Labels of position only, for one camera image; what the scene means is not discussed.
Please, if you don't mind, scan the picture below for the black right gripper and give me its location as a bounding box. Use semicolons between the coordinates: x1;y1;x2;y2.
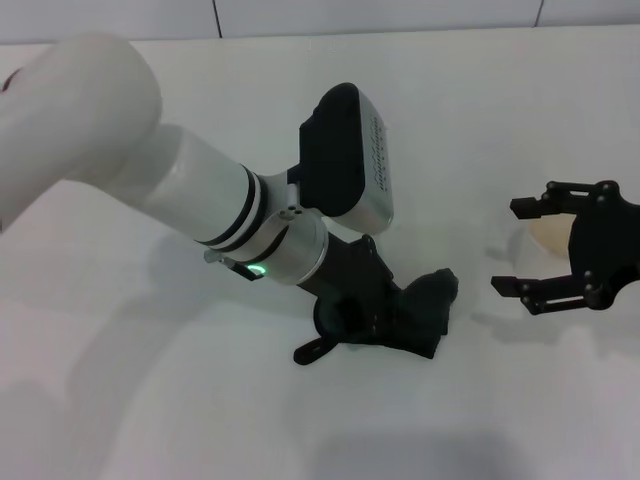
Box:
491;179;640;317

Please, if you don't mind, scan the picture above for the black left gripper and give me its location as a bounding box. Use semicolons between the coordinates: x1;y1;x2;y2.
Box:
297;233;404;347

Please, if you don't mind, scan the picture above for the white paper cup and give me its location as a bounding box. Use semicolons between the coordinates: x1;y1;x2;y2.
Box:
507;212;577;282

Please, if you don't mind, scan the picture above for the dark blue rag with loop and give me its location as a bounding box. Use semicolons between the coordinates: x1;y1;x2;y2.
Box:
292;268;460;367

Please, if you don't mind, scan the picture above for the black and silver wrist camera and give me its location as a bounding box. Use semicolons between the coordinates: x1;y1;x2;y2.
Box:
298;82;396;236

